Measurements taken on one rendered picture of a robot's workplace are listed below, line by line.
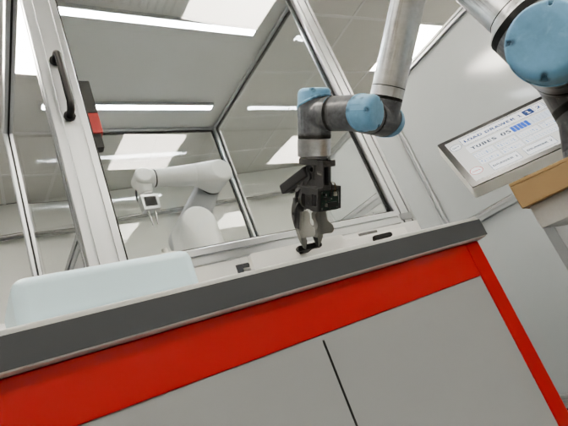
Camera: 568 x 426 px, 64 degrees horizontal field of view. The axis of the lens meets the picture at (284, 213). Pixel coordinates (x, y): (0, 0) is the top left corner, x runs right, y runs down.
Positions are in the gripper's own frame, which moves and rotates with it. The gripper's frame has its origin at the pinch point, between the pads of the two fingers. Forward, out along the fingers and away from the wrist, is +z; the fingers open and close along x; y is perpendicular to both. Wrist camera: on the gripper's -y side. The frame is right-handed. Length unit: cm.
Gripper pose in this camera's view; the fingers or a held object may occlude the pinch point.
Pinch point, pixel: (309, 241)
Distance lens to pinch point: 110.2
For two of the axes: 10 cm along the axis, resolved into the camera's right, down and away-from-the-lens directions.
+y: 5.9, 1.4, -7.9
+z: 0.2, 9.8, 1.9
